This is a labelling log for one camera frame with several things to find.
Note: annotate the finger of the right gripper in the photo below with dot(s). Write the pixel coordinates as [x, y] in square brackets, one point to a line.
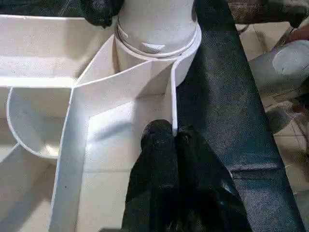
[100, 9]

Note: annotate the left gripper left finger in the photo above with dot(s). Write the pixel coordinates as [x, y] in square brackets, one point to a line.
[154, 188]

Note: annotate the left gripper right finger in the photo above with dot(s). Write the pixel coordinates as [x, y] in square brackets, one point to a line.
[207, 193]

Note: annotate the white plastic table leg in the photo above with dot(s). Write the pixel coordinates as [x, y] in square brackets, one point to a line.
[157, 21]

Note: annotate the white plastic table top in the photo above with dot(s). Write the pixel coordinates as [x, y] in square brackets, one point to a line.
[72, 96]

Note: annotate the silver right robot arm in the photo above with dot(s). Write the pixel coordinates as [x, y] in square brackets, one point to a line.
[280, 67]

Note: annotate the dark woven object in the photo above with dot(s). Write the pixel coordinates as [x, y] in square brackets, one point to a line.
[265, 12]

